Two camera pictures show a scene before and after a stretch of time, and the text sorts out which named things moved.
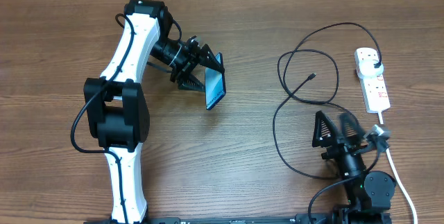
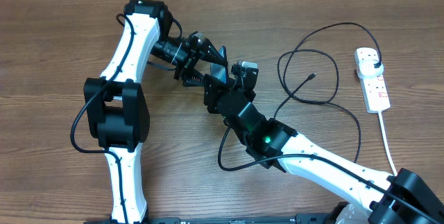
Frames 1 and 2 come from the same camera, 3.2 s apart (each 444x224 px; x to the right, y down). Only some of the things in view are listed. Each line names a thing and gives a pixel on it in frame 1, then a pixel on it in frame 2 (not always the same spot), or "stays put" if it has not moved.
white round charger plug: [367, 69] stays put
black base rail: [300, 218] stays put
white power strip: [373, 90] stays put
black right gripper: [340, 145] → [216, 91]
